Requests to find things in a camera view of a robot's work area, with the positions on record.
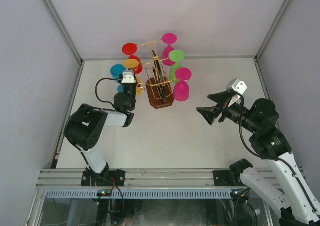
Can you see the aluminium front rail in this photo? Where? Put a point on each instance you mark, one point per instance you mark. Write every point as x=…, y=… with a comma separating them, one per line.
x=135, y=178

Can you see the red plastic wine glass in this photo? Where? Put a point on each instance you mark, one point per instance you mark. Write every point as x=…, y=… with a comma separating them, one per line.
x=130, y=49

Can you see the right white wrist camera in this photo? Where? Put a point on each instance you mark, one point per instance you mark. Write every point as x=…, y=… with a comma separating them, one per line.
x=237, y=87

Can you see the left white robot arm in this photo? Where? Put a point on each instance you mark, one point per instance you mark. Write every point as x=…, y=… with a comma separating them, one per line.
x=84, y=127

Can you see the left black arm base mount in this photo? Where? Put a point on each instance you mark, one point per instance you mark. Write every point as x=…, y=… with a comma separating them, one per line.
x=107, y=178

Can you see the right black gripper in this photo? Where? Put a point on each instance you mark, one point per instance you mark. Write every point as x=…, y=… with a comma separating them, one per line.
x=210, y=113

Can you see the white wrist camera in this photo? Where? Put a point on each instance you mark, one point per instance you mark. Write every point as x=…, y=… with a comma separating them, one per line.
x=237, y=87
x=128, y=76

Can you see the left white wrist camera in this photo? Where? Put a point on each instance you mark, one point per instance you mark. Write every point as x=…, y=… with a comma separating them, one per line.
x=128, y=76

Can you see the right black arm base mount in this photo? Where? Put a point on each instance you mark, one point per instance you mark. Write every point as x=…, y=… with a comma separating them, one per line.
x=224, y=178

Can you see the blue plastic wine glass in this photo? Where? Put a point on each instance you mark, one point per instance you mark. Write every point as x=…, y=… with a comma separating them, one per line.
x=115, y=71

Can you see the gold wire wine glass rack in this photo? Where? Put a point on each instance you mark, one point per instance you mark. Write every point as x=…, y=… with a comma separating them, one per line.
x=158, y=84

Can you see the green plastic wine glass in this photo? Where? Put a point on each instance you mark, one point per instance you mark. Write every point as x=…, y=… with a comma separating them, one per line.
x=176, y=56

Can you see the grey slotted cable duct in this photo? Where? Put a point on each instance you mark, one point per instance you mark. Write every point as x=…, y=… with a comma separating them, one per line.
x=209, y=193

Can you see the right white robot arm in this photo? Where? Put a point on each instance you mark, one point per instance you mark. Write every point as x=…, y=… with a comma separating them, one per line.
x=294, y=203

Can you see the pink wine glass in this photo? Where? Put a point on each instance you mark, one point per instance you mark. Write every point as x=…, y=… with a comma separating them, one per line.
x=181, y=91
x=169, y=39

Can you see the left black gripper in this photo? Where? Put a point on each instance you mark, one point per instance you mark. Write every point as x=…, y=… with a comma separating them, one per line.
x=135, y=83

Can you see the orange plastic wine glass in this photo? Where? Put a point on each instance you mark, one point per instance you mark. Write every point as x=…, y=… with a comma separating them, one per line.
x=135, y=65

